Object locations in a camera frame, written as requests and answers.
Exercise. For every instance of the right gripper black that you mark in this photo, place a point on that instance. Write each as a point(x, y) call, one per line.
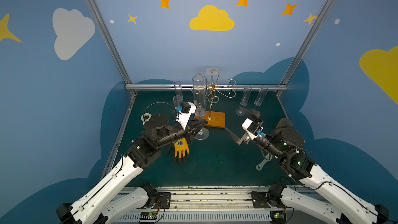
point(246, 134)

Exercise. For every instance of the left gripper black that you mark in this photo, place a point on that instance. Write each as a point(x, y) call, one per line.
point(189, 129)

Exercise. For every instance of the clear flute glass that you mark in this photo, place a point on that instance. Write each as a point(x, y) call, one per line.
point(178, 102)
point(178, 91)
point(260, 97)
point(212, 72)
point(244, 101)
point(199, 90)

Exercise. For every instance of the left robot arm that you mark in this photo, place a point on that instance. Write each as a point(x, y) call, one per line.
point(143, 152)

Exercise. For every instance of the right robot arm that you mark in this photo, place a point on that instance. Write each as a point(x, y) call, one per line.
point(340, 206)

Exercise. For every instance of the yellow black work glove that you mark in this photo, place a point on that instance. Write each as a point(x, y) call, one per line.
point(181, 151)

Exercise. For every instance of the white plastic brush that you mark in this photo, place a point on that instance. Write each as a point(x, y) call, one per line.
point(260, 166)

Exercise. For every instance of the white tape roll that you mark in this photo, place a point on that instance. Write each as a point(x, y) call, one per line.
point(145, 117)

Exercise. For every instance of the right controller board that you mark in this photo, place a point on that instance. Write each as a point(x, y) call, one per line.
point(278, 218)

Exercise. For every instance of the controller board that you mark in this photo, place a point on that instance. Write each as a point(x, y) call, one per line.
point(278, 218)
point(148, 217)

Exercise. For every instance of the left controller board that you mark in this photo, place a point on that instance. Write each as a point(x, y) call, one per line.
point(148, 217)

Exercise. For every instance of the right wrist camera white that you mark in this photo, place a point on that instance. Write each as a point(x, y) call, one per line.
point(253, 128)

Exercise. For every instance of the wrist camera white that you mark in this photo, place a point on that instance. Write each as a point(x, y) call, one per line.
point(184, 112)
point(253, 128)

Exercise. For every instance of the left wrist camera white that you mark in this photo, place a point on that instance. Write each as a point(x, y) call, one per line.
point(184, 112)

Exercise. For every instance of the gold wire glass rack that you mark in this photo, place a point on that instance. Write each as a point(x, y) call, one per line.
point(218, 119)

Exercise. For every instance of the horizontal aluminium frame bar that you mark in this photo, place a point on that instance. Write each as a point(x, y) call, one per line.
point(165, 87)

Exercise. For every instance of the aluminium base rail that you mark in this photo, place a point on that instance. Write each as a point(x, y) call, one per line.
point(211, 203)

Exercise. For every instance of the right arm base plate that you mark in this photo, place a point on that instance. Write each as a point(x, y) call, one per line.
point(264, 200)

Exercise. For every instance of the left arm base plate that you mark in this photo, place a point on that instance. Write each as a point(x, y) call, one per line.
point(162, 200)

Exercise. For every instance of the right aluminium frame post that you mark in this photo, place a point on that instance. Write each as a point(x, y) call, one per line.
point(309, 38)

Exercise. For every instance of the aluminium frame post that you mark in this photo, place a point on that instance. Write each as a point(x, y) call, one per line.
point(108, 40)
point(309, 38)

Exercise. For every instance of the left aluminium frame post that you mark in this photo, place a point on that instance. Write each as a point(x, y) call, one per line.
point(108, 40)

